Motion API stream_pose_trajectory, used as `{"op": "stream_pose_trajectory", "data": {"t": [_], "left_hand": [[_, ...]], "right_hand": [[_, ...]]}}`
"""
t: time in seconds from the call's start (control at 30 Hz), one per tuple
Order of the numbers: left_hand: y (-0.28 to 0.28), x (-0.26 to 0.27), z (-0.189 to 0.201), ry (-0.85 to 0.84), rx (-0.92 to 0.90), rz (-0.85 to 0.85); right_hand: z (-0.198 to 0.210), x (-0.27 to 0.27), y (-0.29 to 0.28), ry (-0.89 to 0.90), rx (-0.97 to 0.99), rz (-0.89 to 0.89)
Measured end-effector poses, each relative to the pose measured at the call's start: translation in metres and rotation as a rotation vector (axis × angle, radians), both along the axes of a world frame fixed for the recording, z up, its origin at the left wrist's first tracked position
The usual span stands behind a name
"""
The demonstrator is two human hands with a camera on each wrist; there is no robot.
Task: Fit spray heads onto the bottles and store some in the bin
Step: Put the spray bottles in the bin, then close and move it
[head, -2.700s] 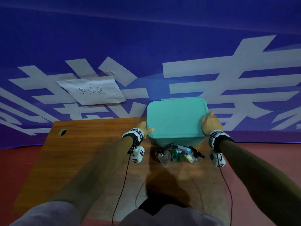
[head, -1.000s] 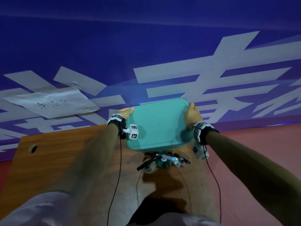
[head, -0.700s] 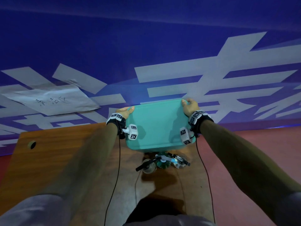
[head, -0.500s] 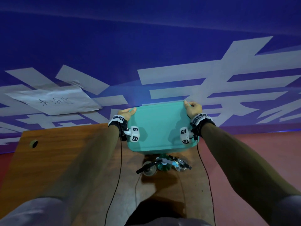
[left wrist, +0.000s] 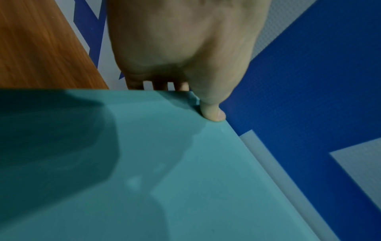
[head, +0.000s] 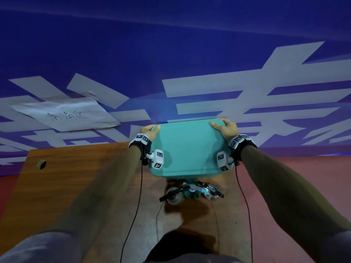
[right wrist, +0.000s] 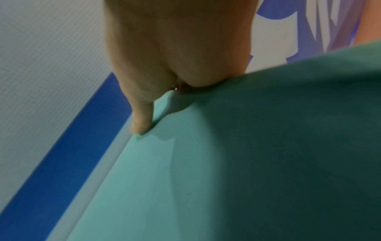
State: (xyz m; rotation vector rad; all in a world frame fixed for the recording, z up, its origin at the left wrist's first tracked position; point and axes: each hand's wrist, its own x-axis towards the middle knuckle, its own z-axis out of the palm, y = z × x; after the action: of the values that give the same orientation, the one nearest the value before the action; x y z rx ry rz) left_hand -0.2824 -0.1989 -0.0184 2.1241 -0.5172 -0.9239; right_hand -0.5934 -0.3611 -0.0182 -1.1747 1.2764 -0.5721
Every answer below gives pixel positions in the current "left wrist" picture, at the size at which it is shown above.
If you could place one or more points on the person's left hand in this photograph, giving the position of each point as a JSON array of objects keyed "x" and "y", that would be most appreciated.
[{"x": 184, "y": 42}]

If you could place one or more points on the blue banner with white print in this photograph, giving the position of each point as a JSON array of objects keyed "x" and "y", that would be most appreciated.
[{"x": 297, "y": 94}]

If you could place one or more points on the green plastic storage bin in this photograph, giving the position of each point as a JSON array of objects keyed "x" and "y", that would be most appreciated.
[{"x": 178, "y": 176}]

